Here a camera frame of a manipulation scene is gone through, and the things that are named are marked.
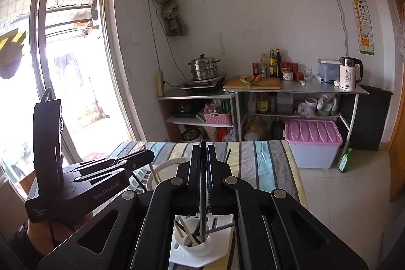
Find clear plastic container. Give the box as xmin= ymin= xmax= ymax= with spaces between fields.
xmin=317 ymin=59 xmax=342 ymax=83

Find yellow label bottle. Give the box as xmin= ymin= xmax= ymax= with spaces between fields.
xmin=269 ymin=49 xmax=277 ymax=77

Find large cooking oil bottle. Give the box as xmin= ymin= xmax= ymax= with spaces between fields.
xmin=244 ymin=116 xmax=267 ymax=141

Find sliding glass door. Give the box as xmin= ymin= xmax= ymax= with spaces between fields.
xmin=0 ymin=0 xmax=143 ymax=195

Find steel cooker table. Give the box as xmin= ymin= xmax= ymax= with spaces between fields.
xmin=156 ymin=90 xmax=237 ymax=142

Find black kitchen appliance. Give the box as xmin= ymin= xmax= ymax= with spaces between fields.
xmin=173 ymin=101 xmax=198 ymax=118

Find steel rice cooker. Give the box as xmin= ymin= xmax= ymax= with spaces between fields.
xmin=180 ymin=128 xmax=204 ymax=142

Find white electric kettle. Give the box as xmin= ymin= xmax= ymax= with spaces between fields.
xmin=339 ymin=56 xmax=363 ymax=91

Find black cabinet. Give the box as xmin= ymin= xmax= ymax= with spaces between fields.
xmin=340 ymin=85 xmax=393 ymax=151

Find striped tablecloth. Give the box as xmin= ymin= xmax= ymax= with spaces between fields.
xmin=109 ymin=140 xmax=309 ymax=270

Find plastic bags on shelf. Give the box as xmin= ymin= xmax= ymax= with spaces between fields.
xmin=316 ymin=93 xmax=340 ymax=116

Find steel shelf table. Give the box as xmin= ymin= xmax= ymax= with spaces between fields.
xmin=223 ymin=78 xmax=369 ymax=144

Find wooden cutting board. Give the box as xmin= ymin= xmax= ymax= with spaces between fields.
xmin=223 ymin=77 xmax=281 ymax=90

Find crumpled plastic bag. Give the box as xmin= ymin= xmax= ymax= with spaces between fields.
xmin=297 ymin=103 xmax=316 ymax=119

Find black induction cooker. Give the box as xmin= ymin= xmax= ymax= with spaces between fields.
xmin=180 ymin=74 xmax=228 ymax=91

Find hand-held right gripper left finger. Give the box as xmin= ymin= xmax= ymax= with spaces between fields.
xmin=36 ymin=145 xmax=203 ymax=270

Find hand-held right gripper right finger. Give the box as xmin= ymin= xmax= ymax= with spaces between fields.
xmin=206 ymin=145 xmax=369 ymax=270

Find steel steamer pot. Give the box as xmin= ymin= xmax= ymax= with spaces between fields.
xmin=187 ymin=54 xmax=221 ymax=81

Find dark plastic container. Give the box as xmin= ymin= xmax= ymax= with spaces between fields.
xmin=277 ymin=93 xmax=293 ymax=114

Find green onion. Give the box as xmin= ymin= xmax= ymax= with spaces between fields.
xmin=240 ymin=76 xmax=267 ymax=88

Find large dark bottle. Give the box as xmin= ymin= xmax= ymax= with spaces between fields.
xmin=270 ymin=117 xmax=284 ymax=141

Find white cup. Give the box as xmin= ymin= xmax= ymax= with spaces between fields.
xmin=173 ymin=217 xmax=212 ymax=256

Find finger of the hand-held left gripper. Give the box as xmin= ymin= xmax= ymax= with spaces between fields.
xmin=76 ymin=167 xmax=132 ymax=186
xmin=63 ymin=150 xmax=155 ymax=175

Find green plastic bottle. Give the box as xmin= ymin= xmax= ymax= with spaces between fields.
xmin=337 ymin=148 xmax=353 ymax=173

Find giraffe wall poster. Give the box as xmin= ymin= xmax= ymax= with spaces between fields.
xmin=348 ymin=0 xmax=374 ymax=55

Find pink lid storage box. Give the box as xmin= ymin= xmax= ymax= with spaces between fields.
xmin=284 ymin=119 xmax=344 ymax=170

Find person's left hand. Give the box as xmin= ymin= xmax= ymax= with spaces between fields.
xmin=27 ymin=210 xmax=94 ymax=247

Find small cooking oil bottle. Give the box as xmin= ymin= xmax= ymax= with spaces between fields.
xmin=256 ymin=94 xmax=269 ymax=114

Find pink plastic basket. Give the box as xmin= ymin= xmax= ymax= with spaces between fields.
xmin=203 ymin=112 xmax=232 ymax=126

